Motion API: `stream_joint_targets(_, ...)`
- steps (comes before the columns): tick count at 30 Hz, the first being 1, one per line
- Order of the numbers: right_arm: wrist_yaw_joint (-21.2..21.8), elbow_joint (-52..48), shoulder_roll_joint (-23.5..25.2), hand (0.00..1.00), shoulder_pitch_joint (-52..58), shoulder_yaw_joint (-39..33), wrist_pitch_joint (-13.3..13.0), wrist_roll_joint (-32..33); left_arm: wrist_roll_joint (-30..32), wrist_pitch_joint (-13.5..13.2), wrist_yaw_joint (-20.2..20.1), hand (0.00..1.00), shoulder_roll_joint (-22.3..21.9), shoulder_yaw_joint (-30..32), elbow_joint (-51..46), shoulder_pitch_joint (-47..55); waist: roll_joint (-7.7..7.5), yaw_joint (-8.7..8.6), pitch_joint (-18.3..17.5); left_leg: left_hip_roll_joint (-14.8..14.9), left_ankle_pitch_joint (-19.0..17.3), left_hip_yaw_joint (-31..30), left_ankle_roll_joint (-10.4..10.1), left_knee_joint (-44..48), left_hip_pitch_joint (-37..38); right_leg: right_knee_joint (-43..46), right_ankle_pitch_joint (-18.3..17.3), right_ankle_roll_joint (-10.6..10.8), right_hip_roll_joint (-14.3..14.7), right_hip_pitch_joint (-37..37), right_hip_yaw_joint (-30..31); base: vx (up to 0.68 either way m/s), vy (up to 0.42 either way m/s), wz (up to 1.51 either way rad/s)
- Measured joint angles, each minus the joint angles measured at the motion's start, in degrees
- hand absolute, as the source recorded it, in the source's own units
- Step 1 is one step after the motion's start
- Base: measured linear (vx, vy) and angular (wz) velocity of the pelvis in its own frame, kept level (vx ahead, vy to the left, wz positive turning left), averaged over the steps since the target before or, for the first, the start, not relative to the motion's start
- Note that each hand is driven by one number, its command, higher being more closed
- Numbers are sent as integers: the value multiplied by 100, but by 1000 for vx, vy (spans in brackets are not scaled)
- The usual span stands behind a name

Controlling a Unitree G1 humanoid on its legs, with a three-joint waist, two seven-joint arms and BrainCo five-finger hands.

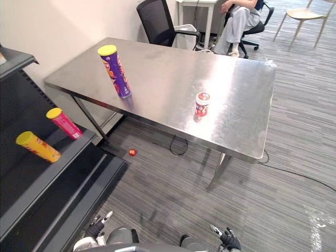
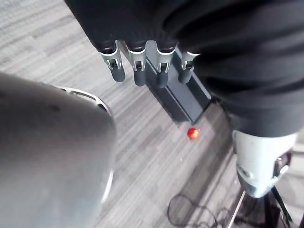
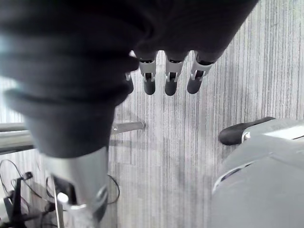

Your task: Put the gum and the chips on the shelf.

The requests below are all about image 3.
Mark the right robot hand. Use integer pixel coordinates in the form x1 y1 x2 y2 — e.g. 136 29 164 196
0 0 259 228

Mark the black tripod stand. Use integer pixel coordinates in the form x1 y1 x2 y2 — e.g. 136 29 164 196
0 171 57 228

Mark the dark robot foot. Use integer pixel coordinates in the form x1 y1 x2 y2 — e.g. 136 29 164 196
218 116 276 146

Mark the silver robot leg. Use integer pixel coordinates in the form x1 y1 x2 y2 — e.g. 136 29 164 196
210 118 304 228

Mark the silver metal frame bar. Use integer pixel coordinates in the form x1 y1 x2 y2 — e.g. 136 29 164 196
0 120 146 152

